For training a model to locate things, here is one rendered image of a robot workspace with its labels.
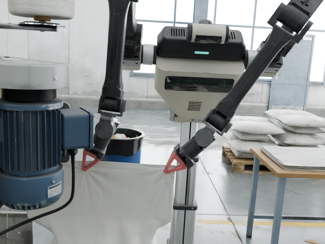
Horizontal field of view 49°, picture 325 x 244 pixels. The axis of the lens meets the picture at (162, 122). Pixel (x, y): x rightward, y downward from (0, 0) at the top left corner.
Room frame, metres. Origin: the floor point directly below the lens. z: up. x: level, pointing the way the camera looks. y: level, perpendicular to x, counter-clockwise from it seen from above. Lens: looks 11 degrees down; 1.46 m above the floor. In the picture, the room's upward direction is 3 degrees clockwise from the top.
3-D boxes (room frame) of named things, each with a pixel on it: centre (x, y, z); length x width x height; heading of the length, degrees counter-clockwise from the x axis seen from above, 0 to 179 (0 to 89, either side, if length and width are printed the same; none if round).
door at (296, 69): (9.30, -3.26, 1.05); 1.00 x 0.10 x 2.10; 93
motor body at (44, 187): (0.82, 0.31, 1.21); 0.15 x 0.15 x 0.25
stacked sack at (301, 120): (4.52, -1.82, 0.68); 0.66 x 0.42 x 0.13; 91
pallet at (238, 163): (4.75, -1.52, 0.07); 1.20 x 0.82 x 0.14; 91
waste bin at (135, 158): (3.44, 0.41, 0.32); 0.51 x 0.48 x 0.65; 3
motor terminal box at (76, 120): (0.87, 0.22, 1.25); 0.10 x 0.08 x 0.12; 28
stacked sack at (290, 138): (4.55, -1.82, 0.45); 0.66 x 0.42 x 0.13; 98
